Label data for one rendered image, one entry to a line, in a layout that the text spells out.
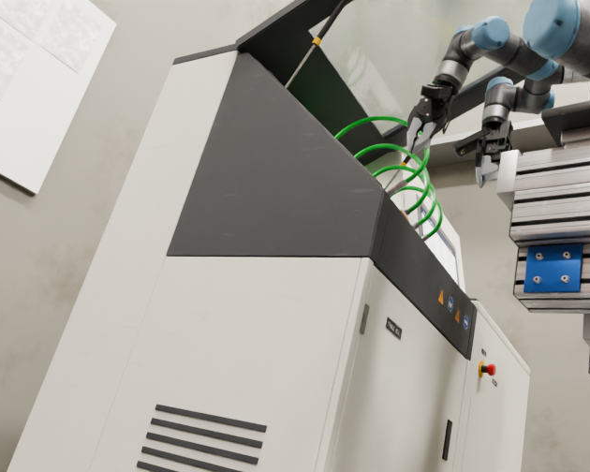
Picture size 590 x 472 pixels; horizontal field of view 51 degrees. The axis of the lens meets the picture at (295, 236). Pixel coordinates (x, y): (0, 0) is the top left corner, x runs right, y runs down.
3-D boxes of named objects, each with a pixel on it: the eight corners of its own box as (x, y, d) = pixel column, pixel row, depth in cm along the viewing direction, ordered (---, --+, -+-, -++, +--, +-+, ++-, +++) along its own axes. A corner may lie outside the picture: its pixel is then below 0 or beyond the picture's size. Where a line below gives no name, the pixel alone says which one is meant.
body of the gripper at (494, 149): (504, 150, 170) (508, 114, 174) (473, 153, 174) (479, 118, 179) (510, 165, 175) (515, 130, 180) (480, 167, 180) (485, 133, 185)
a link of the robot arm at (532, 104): (557, 97, 171) (516, 94, 174) (550, 121, 181) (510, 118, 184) (559, 75, 174) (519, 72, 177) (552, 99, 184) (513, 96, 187)
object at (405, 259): (377, 265, 126) (391, 198, 132) (358, 265, 129) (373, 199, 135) (466, 357, 172) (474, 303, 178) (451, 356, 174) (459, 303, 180)
